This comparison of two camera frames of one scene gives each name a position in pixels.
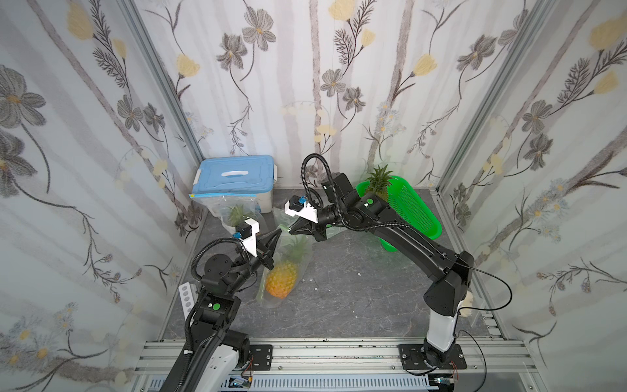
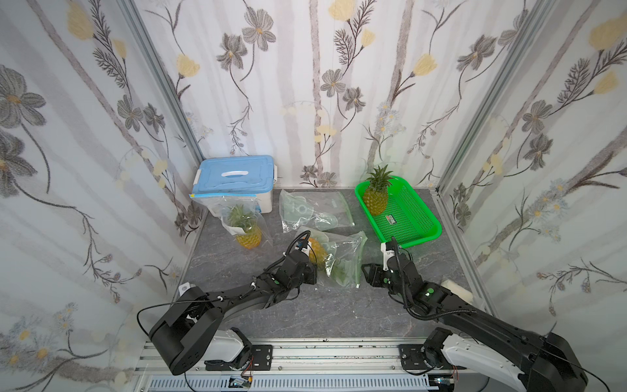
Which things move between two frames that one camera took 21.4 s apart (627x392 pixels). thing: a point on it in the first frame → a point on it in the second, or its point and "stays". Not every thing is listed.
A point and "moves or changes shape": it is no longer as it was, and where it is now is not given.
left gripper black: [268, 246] → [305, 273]
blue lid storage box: [251, 175] stays
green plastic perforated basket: [411, 208] stays
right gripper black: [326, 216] → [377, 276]
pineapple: [237, 215] stays
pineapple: [281, 279] moves or changes shape
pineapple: [379, 183] stays
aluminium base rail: [351, 357] stays
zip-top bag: [291, 255] moves or changes shape
